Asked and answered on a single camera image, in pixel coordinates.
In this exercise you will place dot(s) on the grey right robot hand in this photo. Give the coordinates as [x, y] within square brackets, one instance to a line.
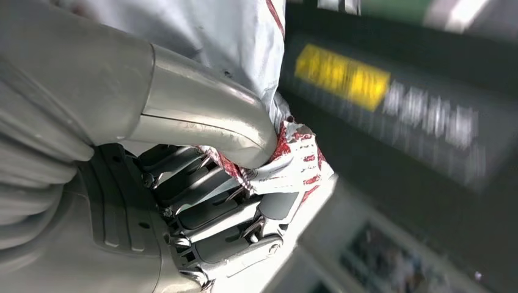
[121, 101]

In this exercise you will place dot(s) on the black inbound scanner machine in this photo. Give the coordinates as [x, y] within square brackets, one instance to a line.
[404, 161]

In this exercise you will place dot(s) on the ruler label sticker, yellow patch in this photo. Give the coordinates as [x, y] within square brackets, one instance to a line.
[384, 97]

